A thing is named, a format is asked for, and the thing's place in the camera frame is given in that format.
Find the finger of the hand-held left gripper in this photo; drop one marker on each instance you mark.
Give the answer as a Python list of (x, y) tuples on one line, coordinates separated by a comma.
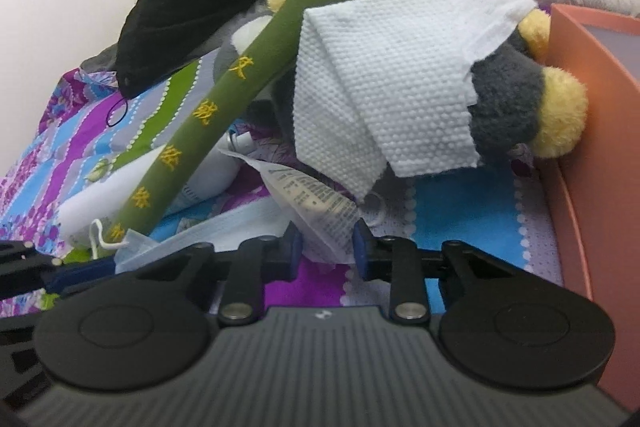
[(85, 274), (17, 248)]

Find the gray and yellow plush toy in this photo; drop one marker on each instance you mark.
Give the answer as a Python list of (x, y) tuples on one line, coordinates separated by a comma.
[(505, 107)]

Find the white plastic bottle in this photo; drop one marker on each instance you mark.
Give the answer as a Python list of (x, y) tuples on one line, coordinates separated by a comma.
[(210, 177)]

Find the white paper towel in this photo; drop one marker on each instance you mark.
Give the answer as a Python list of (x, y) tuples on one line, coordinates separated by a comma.
[(380, 97)]

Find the orange cardboard box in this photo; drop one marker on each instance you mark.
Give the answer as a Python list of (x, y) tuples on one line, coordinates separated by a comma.
[(590, 232)]

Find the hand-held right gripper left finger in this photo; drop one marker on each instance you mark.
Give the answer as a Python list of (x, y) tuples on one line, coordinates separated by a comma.
[(295, 254)]

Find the white packet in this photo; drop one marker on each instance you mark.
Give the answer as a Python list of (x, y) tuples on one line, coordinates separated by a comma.
[(95, 202)]

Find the blue face mask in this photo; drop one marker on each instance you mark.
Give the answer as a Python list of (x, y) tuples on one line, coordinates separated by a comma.
[(210, 232)]

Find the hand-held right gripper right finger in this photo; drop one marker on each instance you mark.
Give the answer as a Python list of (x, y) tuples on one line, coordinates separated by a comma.
[(360, 254)]

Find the floral striped bedsheet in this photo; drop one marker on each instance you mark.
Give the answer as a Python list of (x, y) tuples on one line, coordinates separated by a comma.
[(450, 217)]

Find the white printed wrapper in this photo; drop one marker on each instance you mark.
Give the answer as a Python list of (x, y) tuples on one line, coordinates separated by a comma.
[(310, 202)]

